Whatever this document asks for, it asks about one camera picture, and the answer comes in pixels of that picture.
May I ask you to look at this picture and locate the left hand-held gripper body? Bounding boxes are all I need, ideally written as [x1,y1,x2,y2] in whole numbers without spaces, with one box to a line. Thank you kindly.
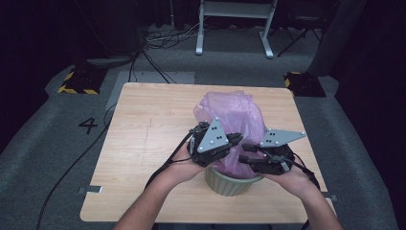
[188,117,234,169]

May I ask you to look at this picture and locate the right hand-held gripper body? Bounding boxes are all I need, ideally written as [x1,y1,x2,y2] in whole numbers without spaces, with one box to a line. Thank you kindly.
[255,127,307,176]

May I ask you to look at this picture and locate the pink plastic bag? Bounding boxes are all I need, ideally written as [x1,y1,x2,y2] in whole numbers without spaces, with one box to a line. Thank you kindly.
[192,90,269,180]

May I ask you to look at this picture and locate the green ribbed trash bin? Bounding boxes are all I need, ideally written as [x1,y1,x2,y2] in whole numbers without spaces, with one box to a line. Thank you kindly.
[204,166,266,197]

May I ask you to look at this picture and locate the person's right hand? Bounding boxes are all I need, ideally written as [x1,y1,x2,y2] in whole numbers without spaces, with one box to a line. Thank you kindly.
[262,167,321,199]

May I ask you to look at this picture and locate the person's left hand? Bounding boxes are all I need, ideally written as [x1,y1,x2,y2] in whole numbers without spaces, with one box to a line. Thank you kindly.
[165,140,209,185]

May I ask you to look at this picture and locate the grey tape marker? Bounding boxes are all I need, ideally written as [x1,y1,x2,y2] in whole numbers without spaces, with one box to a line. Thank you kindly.
[78,185,103,196]
[320,191,339,203]

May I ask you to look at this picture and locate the black folding stand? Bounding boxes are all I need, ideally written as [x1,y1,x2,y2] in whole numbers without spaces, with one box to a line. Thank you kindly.
[276,12,324,58]

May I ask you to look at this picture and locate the grey padded column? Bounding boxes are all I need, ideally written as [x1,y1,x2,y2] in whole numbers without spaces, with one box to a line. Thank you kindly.
[307,0,368,77]

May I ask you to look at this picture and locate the right hand-held gripper black cable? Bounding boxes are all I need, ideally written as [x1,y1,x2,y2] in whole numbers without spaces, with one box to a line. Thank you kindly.
[286,152,322,193]

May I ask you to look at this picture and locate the hand-held gripper black cable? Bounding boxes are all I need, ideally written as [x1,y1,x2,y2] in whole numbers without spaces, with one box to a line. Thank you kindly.
[286,152,322,193]
[144,130,194,190]

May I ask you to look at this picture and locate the left hand-held gripper black cable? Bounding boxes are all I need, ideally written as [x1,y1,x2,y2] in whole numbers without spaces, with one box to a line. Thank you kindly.
[144,130,194,190]

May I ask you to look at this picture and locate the black base plate yellow stripes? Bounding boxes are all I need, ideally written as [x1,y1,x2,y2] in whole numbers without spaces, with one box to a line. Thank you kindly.
[283,71,327,99]
[56,65,108,96]

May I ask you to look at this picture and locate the black cable across floor plate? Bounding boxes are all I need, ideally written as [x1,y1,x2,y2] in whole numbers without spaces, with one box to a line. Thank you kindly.
[140,47,178,85]

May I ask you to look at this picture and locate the bundle of floor cables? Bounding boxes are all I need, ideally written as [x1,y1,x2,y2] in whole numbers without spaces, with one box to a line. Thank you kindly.
[140,22,205,51]

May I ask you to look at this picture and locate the white desk frame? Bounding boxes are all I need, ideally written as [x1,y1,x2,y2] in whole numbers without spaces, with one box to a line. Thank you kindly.
[194,0,279,59]

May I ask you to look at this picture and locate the long black floor cable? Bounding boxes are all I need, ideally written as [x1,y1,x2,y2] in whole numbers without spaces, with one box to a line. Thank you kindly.
[35,102,118,230]

